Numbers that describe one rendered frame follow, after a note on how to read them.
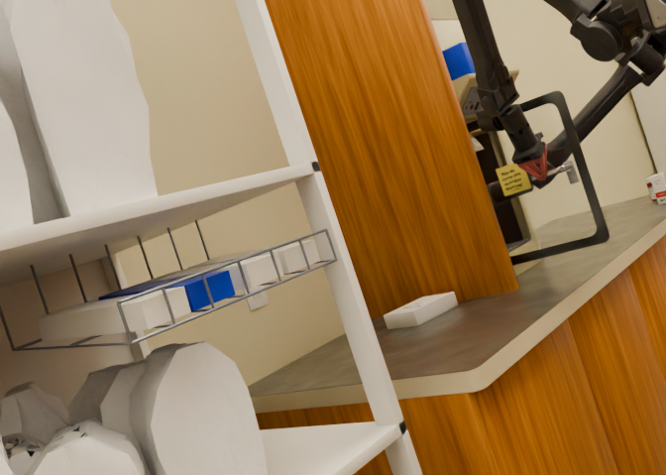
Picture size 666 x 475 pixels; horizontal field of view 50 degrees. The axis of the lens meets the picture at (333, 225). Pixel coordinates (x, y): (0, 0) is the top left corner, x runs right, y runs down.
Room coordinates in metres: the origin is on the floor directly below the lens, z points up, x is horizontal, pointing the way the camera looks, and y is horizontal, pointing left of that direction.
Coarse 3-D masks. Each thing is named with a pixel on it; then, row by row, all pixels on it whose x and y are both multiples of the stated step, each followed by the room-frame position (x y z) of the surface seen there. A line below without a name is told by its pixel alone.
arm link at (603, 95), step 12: (636, 48) 1.78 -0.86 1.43; (624, 60) 1.80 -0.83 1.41; (624, 72) 1.80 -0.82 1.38; (636, 72) 1.80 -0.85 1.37; (660, 72) 1.80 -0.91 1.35; (612, 84) 1.82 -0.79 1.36; (624, 84) 1.81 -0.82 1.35; (636, 84) 1.81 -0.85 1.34; (648, 84) 1.82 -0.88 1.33; (600, 96) 1.84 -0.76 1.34; (612, 96) 1.83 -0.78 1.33; (588, 108) 1.86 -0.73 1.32; (600, 108) 1.84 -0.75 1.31; (612, 108) 1.84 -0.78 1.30; (576, 120) 1.88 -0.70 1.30; (588, 120) 1.86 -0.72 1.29; (600, 120) 1.86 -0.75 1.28; (576, 132) 1.87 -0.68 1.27; (588, 132) 1.87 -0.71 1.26
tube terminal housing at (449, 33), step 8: (440, 24) 2.06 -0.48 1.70; (448, 24) 2.10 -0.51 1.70; (456, 24) 2.14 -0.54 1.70; (440, 32) 2.05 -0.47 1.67; (448, 32) 2.09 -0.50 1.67; (456, 32) 2.12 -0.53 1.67; (440, 40) 2.04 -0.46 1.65; (448, 40) 2.08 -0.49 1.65; (456, 40) 2.11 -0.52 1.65; (464, 40) 2.15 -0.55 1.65; (448, 48) 2.06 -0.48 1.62; (472, 120) 2.06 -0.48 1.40; (520, 264) 2.07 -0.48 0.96; (528, 264) 2.10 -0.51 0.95; (520, 272) 2.06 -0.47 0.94
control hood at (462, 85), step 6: (510, 72) 2.07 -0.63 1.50; (516, 72) 2.10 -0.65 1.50; (462, 78) 1.88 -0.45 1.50; (468, 78) 1.87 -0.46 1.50; (474, 78) 1.89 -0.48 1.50; (456, 84) 1.89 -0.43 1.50; (462, 84) 1.88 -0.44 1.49; (468, 84) 1.89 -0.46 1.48; (474, 84) 1.91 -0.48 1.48; (456, 90) 1.90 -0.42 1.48; (462, 90) 1.89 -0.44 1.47; (468, 90) 1.90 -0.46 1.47; (462, 96) 1.90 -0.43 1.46; (462, 102) 1.91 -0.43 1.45; (474, 114) 2.02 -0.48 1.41
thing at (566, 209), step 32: (544, 96) 1.79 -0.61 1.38; (544, 128) 1.80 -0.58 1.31; (480, 160) 1.91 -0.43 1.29; (576, 160) 1.77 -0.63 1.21; (544, 192) 1.83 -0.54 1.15; (576, 192) 1.79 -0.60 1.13; (512, 224) 1.89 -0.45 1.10; (544, 224) 1.85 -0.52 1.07; (576, 224) 1.80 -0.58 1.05; (512, 256) 1.91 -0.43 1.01; (544, 256) 1.86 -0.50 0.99
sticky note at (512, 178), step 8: (504, 168) 1.87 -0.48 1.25; (512, 168) 1.86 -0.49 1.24; (504, 176) 1.88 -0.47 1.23; (512, 176) 1.87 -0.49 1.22; (520, 176) 1.86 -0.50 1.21; (504, 184) 1.88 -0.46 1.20; (512, 184) 1.87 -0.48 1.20; (520, 184) 1.86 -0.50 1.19; (528, 184) 1.85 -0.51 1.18; (504, 192) 1.89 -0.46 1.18; (512, 192) 1.88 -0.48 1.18
